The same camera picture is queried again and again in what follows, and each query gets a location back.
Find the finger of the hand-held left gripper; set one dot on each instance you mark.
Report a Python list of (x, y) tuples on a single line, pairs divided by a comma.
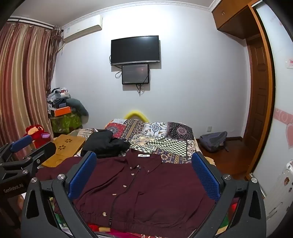
[(43, 152), (20, 142)]

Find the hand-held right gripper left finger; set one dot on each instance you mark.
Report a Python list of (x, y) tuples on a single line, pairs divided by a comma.
[(82, 175)]

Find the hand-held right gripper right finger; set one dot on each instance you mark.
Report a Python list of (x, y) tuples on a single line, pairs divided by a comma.
[(206, 176)]

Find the maroon button shirt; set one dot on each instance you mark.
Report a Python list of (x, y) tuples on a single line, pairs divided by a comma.
[(148, 183)]

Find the beige fleece blanket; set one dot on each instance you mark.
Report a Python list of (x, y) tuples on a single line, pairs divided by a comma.
[(210, 161)]

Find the red plush toy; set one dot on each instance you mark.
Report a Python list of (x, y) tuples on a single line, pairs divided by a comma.
[(36, 133)]

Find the bamboo lap desk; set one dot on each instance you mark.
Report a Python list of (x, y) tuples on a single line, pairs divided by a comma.
[(66, 144)]

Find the grey backpack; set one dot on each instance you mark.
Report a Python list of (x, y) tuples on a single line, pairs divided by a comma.
[(212, 141)]

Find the black garment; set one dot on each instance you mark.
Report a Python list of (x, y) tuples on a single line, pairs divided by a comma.
[(100, 143)]

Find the orange box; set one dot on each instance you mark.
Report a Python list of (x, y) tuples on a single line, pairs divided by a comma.
[(63, 111)]

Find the pile of clutter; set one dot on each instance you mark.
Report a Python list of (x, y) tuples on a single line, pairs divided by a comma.
[(57, 96)]

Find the dark grey pillow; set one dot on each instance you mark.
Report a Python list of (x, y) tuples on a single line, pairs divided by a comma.
[(77, 105)]

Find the striped brown curtain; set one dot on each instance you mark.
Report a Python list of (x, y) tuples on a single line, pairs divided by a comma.
[(20, 80)]

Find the yellow foam headboard pad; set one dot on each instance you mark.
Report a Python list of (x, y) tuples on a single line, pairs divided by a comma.
[(135, 113)]

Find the brown wooden door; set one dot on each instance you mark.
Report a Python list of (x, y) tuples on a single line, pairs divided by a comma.
[(258, 103)]

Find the white air conditioner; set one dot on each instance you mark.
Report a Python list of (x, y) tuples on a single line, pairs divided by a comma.
[(82, 28)]

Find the brown wooden overhead cabinet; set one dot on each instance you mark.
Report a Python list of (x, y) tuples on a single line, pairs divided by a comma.
[(233, 18)]

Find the white wall outlet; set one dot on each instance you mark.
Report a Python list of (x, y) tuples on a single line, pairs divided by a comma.
[(208, 128)]

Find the small black wall monitor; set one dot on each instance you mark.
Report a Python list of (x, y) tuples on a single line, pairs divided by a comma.
[(135, 74)]

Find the white curtain rail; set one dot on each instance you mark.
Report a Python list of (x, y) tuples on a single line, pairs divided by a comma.
[(29, 22)]

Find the large black wall television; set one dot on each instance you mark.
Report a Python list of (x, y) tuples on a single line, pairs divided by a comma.
[(135, 50)]

